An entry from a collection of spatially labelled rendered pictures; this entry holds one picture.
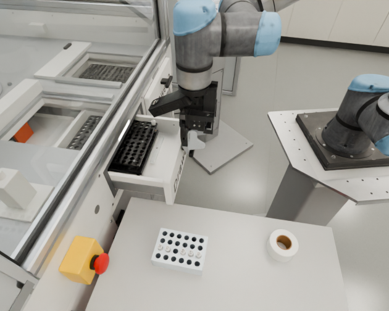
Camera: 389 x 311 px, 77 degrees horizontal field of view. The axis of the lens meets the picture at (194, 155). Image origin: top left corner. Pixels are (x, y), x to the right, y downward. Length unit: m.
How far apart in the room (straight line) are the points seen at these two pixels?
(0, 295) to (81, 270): 0.14
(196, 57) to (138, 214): 0.46
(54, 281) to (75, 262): 0.05
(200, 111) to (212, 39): 0.17
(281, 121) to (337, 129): 0.22
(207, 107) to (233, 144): 1.39
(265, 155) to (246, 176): 0.27
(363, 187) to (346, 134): 0.17
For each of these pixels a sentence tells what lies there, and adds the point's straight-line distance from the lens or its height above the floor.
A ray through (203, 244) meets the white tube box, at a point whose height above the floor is 0.80.
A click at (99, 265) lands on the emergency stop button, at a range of 0.56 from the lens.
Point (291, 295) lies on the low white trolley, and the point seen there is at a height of 0.76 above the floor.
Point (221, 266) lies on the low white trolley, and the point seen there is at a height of 0.76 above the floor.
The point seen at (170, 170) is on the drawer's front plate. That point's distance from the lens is 0.60.
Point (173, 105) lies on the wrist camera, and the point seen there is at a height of 1.06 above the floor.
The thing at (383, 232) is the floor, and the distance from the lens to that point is 1.90.
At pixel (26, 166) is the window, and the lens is 0.46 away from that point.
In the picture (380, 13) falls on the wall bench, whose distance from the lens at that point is 3.74.
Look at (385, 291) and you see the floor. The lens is 1.73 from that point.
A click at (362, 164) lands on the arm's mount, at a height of 0.78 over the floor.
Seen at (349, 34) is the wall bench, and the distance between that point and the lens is 3.74.
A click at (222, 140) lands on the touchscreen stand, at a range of 1.95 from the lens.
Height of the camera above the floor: 1.39
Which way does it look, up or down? 48 degrees down
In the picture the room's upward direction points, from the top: straight up
